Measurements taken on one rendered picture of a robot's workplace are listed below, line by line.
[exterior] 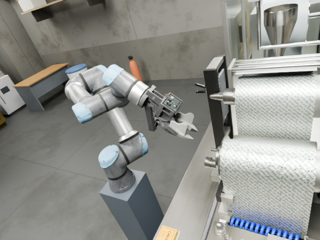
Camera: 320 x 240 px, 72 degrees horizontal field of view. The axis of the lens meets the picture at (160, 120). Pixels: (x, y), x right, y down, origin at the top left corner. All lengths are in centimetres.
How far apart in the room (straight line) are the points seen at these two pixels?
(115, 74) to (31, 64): 634
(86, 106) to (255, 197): 62
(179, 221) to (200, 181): 23
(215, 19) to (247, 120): 328
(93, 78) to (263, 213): 93
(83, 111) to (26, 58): 622
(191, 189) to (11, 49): 622
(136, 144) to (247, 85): 62
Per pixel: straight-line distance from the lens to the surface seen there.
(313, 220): 94
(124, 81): 74
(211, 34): 411
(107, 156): 114
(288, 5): 133
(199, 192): 113
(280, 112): 83
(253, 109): 84
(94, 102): 82
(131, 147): 116
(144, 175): 129
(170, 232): 102
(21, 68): 689
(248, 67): 84
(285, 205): 78
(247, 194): 77
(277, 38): 125
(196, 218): 105
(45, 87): 577
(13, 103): 642
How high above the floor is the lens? 178
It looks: 31 degrees down
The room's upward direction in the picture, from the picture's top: 17 degrees counter-clockwise
